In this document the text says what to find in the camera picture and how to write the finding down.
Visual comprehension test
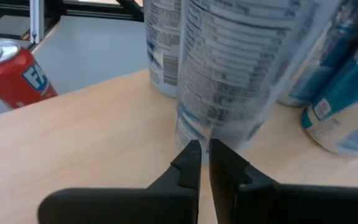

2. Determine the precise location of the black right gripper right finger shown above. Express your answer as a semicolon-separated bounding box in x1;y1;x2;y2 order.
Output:
209;138;358;224

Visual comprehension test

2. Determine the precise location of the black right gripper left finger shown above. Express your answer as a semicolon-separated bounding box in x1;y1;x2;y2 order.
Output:
37;139;203;224

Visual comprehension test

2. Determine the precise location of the blue silver Red Bull can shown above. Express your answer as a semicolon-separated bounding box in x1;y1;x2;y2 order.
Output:
277;0;358;108
301;37;358;156

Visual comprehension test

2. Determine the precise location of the silver blue Celsius can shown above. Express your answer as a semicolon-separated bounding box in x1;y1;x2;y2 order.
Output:
175;0;332;156
143;0;183;98

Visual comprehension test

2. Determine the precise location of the red soda can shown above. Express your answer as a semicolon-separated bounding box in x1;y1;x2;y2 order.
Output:
0;39;58;110

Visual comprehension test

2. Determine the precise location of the wooden shelf with black legs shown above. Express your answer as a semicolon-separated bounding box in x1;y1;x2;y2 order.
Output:
0;68;358;224

